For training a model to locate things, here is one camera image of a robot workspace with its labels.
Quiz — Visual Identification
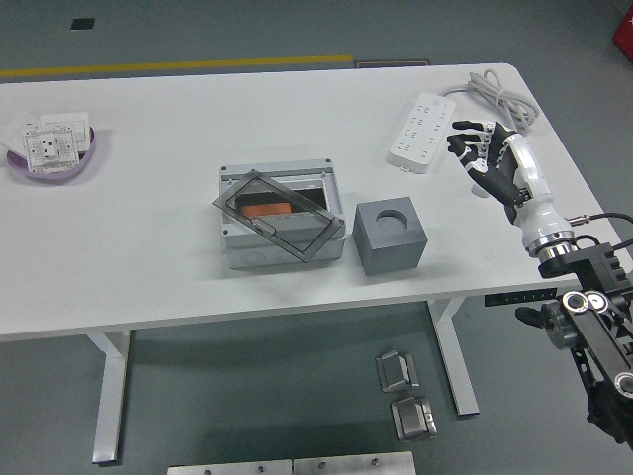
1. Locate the red object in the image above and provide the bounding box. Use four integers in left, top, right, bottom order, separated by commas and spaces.
611, 9, 633, 50

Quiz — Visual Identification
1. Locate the smoky transparent box lid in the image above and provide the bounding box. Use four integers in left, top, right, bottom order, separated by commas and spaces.
211, 168, 347, 263

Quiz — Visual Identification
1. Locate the white right table leg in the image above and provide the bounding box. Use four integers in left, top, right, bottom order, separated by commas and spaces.
427, 296, 481, 421

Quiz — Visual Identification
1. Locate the orange cylinder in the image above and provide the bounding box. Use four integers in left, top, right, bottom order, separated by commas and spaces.
240, 201, 292, 219

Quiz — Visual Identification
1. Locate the flat metal plate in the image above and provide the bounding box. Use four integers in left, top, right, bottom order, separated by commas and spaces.
166, 459, 293, 475

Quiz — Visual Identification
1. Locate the grey plastic junction box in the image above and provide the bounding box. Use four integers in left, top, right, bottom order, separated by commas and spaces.
217, 157, 347, 271

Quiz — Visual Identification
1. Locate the purple bowl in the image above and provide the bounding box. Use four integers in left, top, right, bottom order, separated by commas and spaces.
5, 127, 103, 187

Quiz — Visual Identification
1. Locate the grey cube with round hole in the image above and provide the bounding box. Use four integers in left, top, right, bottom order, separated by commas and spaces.
353, 196, 427, 277

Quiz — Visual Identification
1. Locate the small white printed card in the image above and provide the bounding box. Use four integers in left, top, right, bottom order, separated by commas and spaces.
0, 111, 44, 154

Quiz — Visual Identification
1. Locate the white power strip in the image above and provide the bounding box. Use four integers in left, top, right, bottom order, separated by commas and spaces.
387, 90, 457, 175

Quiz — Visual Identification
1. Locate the brown floor plate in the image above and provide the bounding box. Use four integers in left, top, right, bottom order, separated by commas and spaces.
355, 59, 431, 69

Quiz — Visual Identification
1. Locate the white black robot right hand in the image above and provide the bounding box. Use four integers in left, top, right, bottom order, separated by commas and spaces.
446, 120, 574, 248

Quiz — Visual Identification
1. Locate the white table leg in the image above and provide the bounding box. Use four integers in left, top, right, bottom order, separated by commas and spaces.
84, 330, 133, 466
427, 296, 481, 421

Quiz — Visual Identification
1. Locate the black table control panel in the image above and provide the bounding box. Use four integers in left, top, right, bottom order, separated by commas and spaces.
484, 289, 559, 307

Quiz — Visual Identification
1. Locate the white left table leg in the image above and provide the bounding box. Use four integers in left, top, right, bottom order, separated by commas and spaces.
84, 330, 133, 466

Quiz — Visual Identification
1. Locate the plain white switch plate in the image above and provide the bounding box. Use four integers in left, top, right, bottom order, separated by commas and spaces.
40, 111, 91, 149

